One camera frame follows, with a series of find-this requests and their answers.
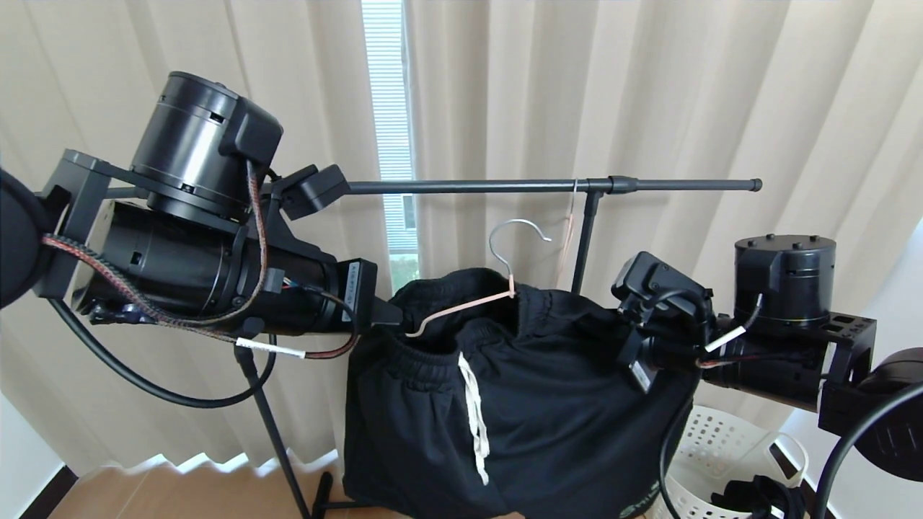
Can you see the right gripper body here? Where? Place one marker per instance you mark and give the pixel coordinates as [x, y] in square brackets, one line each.
[764, 371]

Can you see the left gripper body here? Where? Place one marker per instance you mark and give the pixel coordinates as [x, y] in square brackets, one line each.
[180, 274]

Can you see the black shorts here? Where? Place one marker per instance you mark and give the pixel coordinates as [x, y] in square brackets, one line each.
[562, 404]

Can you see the pink clothes hanger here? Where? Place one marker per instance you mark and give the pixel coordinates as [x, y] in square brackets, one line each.
[570, 231]
[461, 306]

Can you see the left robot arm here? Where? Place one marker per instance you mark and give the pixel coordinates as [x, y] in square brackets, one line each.
[195, 144]

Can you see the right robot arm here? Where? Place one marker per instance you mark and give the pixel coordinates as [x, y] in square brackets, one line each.
[786, 288]

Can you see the white laundry basket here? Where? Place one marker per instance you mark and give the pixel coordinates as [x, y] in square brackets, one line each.
[721, 447]

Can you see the black clothes rack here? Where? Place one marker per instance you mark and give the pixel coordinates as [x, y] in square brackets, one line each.
[505, 186]

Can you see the black garment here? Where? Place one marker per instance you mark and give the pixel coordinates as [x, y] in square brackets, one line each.
[750, 501]

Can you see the beige curtain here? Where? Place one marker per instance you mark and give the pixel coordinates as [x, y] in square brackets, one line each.
[72, 86]
[685, 94]

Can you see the window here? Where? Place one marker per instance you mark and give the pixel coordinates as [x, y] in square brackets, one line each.
[389, 86]

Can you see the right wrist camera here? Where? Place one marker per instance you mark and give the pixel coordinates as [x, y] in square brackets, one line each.
[656, 288]

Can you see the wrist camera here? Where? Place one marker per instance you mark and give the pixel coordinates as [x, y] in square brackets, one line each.
[317, 189]
[656, 288]

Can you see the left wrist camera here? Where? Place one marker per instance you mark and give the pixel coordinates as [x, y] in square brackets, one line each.
[317, 189]

